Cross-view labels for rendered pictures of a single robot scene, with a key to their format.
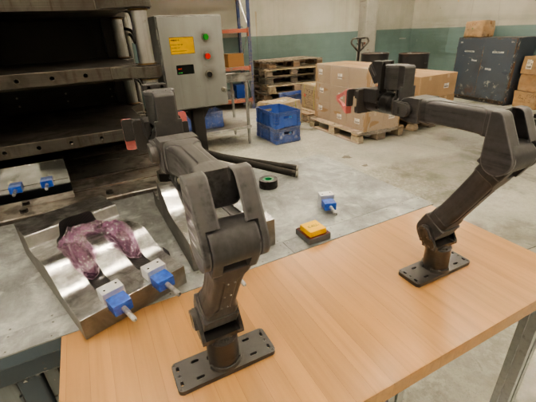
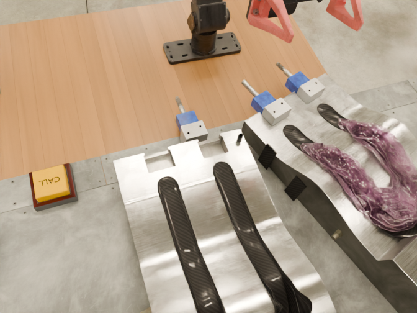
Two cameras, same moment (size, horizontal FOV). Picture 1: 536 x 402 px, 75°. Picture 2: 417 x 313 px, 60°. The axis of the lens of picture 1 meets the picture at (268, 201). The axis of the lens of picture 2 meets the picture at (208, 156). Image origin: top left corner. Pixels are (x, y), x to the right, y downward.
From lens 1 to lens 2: 1.22 m
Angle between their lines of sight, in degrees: 94
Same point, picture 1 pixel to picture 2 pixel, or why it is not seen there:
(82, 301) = (334, 93)
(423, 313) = (22, 49)
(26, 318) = not seen: hidden behind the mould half
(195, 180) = not seen: outside the picture
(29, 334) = (371, 103)
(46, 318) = not seen: hidden behind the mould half
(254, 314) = (172, 81)
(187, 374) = (229, 41)
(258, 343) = (175, 50)
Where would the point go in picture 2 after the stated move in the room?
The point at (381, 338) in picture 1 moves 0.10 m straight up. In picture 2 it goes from (75, 38) to (66, 6)
